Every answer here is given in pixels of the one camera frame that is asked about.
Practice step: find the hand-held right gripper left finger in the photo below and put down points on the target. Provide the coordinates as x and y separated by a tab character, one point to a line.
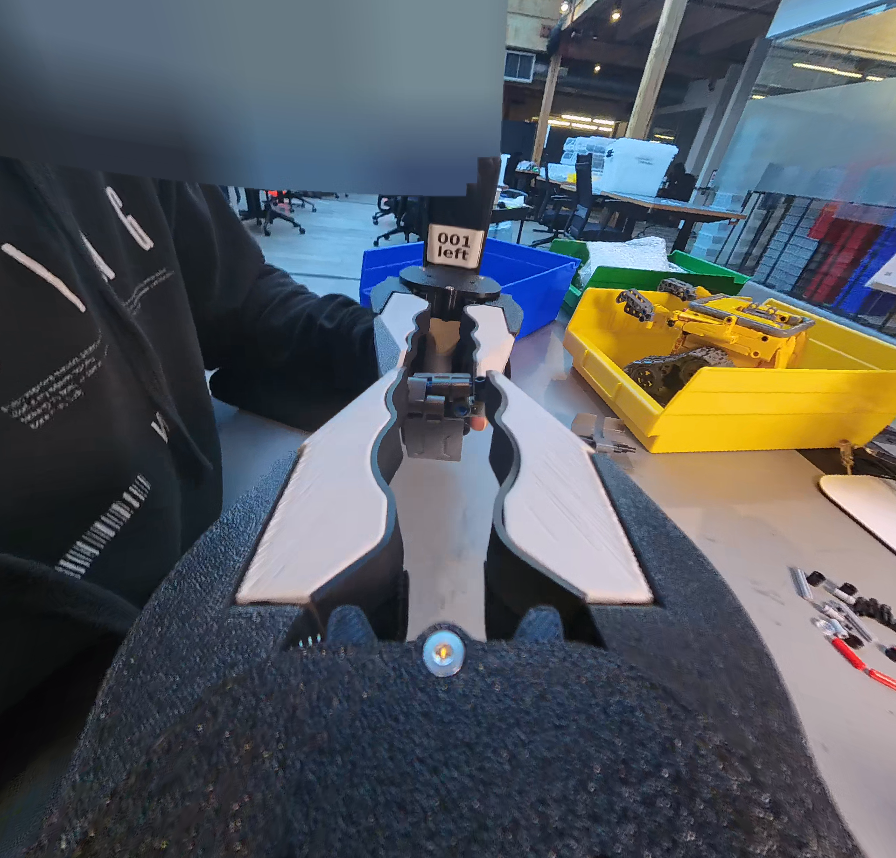
322	515

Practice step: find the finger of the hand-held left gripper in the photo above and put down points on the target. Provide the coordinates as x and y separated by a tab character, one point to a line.
493	336
395	333

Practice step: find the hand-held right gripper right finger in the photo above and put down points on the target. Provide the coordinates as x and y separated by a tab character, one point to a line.
574	515

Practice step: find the grey toy joint assembly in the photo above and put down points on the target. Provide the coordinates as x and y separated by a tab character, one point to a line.
437	417

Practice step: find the grey desk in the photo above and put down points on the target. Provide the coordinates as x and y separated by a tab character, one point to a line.
714	522

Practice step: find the blue plastic bin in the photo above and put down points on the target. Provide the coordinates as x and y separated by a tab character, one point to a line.
532	277

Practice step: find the white bubble wrap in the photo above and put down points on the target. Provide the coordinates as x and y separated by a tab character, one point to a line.
630	259

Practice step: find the green plastic bin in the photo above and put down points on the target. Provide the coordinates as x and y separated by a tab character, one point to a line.
707	277

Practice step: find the yellow plastic bin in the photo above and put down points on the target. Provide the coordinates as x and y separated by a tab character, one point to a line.
770	410

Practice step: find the white storage box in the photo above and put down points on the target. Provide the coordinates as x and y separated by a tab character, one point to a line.
640	168

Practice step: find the yellow toy tracked robot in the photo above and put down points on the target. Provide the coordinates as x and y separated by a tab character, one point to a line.
735	333

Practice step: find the white book stand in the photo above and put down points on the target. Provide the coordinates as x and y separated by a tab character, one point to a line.
864	504

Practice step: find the pile of small toy parts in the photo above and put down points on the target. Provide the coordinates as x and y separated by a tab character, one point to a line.
850	620

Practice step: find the parts bin rack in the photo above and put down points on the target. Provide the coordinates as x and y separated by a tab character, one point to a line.
840	256

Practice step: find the small grey bracket assembly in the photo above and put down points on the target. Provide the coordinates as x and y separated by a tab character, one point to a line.
602	434

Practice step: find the thin wooden post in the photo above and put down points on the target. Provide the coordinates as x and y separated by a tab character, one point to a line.
546	109

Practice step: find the thick wooden post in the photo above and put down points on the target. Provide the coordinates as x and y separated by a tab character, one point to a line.
661	53

